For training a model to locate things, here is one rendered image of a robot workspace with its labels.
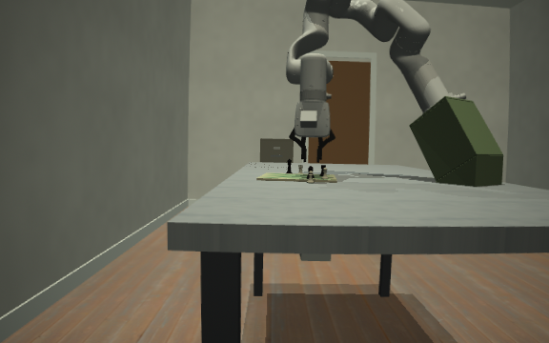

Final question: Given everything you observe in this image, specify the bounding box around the green and cream chessboard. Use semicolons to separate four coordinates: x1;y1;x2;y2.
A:
256;172;337;183

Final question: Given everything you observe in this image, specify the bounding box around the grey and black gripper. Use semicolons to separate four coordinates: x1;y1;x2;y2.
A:
289;99;336;163

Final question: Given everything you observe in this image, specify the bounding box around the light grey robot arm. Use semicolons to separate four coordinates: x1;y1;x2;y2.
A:
286;0;466;113

